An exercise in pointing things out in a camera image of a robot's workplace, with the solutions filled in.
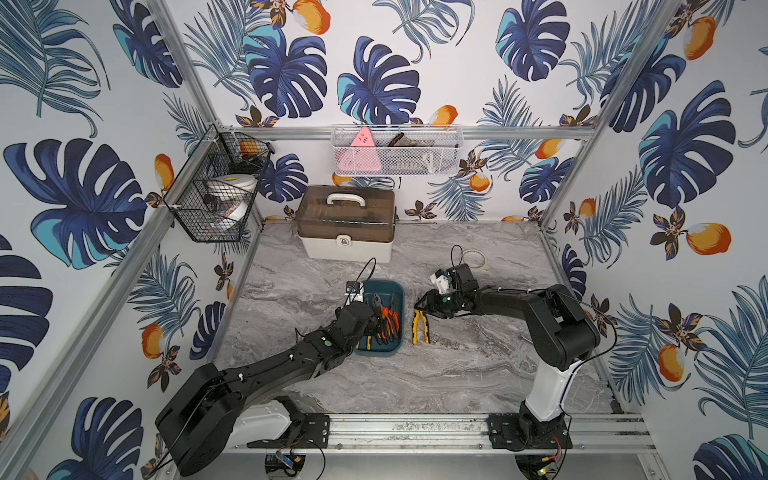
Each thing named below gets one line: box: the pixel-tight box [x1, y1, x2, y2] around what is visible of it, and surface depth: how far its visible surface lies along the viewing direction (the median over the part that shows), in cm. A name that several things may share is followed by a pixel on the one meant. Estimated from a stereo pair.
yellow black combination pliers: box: [412, 309, 431, 346], surface depth 94 cm
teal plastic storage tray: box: [354, 280, 405, 356], surface depth 91 cm
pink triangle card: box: [337, 127, 382, 172], surface depth 92 cm
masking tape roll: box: [462, 248, 487, 269], surface depth 112 cm
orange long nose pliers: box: [381, 307, 401, 339], surface depth 92 cm
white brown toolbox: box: [296, 185, 396, 262], surface depth 100 cm
